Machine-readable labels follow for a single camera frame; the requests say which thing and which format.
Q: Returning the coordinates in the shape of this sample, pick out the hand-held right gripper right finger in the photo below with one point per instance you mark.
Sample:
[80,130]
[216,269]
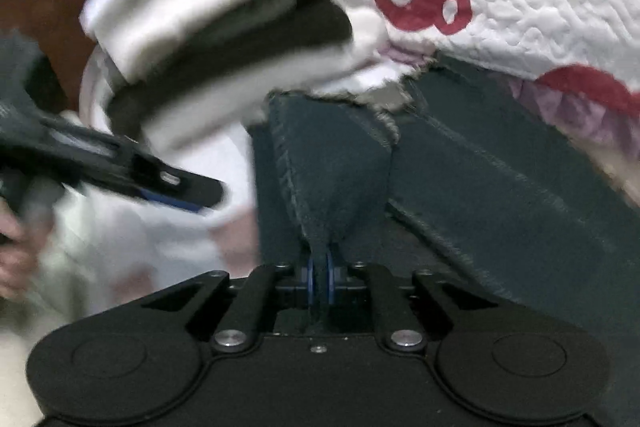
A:
[330,279]

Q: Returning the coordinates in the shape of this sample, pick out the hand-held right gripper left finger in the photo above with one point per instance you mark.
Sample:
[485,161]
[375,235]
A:
[311,279]

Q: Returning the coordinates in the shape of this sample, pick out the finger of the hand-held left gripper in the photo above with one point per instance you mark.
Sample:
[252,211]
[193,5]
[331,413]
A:
[170,202]

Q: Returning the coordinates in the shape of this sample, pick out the dark green frayed trousers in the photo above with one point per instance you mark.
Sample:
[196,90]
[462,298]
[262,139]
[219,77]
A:
[475,207]

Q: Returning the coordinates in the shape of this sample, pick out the stack of folded clothes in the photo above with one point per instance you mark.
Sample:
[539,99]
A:
[240,57]

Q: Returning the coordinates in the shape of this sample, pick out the person's left hand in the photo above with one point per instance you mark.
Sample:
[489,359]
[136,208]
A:
[17,257]

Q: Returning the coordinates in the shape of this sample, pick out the checkered printed floor mat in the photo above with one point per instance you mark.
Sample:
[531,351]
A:
[150,247]

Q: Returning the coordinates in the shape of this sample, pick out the white curved rim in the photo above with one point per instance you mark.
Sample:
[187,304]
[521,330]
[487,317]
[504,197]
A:
[92,97]

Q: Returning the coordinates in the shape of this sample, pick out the cream folded garment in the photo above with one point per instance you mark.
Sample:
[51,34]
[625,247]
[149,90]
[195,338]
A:
[210,17]

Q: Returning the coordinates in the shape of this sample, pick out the pale green cloth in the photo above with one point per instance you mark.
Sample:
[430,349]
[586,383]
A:
[15,357]

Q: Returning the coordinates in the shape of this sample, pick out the white red bear quilt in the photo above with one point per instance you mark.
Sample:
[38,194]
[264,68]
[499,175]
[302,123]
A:
[525,7]

